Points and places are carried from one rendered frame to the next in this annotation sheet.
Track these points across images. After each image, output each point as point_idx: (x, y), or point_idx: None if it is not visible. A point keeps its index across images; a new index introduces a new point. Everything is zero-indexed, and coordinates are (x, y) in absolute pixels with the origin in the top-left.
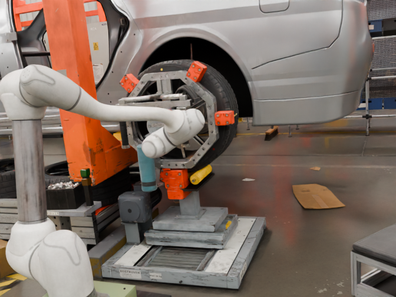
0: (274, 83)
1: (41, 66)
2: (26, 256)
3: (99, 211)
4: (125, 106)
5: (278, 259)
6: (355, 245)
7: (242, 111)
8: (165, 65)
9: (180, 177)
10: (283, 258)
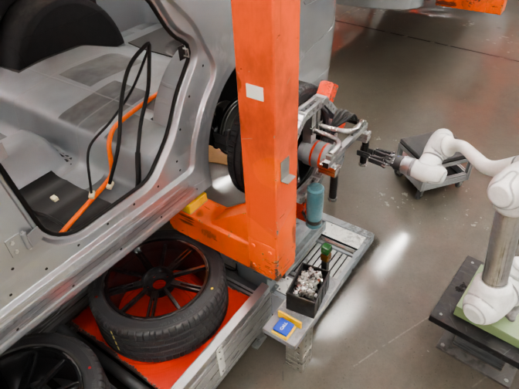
0: (306, 72)
1: None
2: (514, 298)
3: (237, 292)
4: (479, 153)
5: (333, 209)
6: None
7: None
8: (299, 96)
9: None
10: (333, 206)
